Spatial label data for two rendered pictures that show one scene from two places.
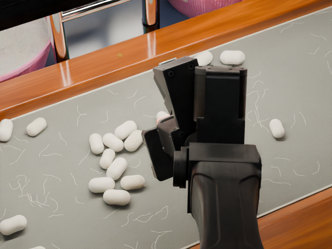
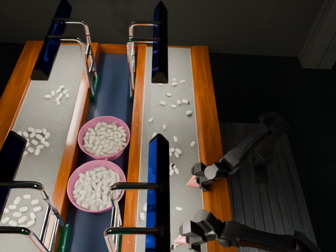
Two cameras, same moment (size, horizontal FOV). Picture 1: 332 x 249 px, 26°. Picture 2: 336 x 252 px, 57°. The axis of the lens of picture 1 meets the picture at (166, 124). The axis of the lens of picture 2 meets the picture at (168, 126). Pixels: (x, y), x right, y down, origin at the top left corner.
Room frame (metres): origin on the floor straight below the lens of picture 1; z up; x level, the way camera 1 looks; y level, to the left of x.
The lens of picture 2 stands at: (0.47, 0.41, 2.06)
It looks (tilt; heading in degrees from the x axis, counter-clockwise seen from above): 51 degrees down; 292
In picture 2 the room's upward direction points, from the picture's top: 4 degrees clockwise
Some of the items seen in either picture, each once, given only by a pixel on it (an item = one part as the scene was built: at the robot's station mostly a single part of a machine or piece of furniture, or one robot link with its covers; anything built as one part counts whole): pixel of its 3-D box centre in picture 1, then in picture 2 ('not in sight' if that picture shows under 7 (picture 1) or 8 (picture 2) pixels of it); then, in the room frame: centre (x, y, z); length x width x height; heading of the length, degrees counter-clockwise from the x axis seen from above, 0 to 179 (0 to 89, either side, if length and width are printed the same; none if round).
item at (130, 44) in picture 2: not in sight; (145, 63); (1.13, -0.82, 0.90); 0.20 x 0.19 x 0.45; 115
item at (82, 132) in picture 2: not in sight; (105, 140); (1.13, -0.35, 0.72); 0.27 x 0.27 x 0.10
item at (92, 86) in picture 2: not in sight; (75, 61); (1.49, -0.65, 0.90); 0.20 x 0.19 x 0.45; 115
